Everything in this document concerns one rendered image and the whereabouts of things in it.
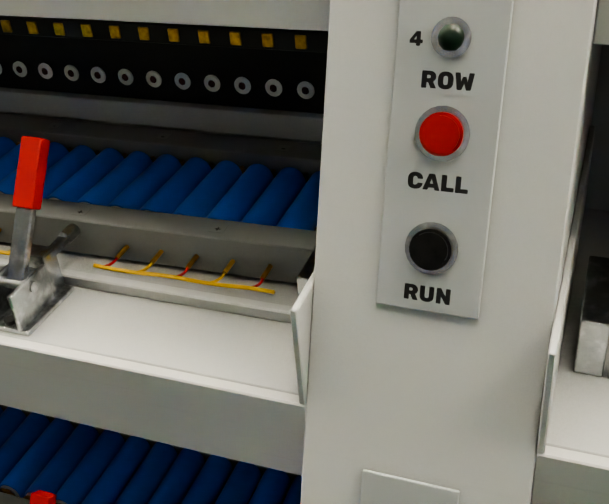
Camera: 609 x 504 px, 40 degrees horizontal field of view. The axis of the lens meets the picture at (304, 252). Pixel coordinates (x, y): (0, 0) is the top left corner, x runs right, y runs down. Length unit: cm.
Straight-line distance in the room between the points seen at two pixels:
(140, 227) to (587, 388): 23
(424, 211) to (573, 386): 10
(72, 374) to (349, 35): 21
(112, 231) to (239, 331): 10
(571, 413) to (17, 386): 26
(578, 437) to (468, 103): 14
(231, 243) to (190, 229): 3
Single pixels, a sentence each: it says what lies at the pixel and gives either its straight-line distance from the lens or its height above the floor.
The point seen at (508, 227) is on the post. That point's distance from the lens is 31.
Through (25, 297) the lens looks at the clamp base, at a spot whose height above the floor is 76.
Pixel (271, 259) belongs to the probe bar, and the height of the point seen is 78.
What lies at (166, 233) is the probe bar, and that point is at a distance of 43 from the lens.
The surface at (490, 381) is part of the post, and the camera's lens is 33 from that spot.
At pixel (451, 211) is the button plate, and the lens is 31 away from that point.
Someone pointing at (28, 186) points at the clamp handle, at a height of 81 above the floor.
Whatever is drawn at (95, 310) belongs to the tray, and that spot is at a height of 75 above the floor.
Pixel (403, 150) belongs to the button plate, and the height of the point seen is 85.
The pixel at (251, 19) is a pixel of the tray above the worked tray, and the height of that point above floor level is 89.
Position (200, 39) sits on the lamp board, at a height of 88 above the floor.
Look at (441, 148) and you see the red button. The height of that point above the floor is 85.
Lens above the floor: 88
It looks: 14 degrees down
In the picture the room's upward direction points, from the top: 3 degrees clockwise
